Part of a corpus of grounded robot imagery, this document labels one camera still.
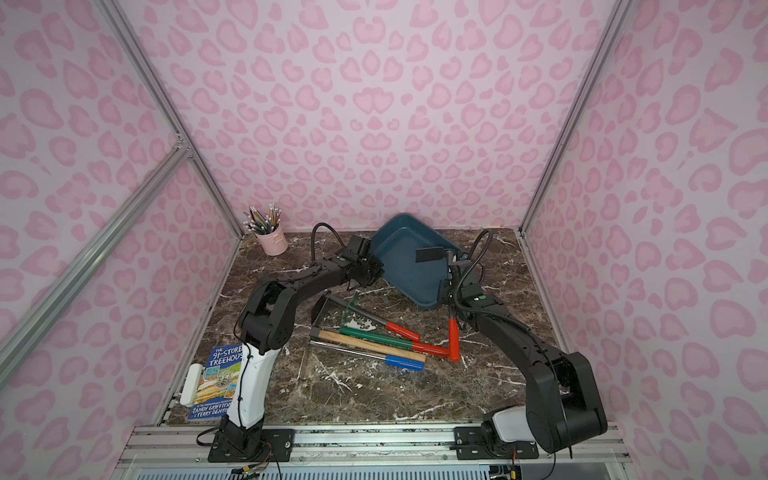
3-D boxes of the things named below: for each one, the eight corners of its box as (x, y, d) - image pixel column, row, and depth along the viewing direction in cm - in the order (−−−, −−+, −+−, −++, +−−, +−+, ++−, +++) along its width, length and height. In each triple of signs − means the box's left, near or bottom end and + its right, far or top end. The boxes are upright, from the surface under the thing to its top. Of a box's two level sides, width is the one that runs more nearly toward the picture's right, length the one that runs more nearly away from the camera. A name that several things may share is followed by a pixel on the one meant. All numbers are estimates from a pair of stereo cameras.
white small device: (182, 407, 79) (177, 405, 78) (194, 366, 86) (191, 363, 84) (193, 405, 79) (189, 403, 78) (205, 365, 86) (201, 362, 85)
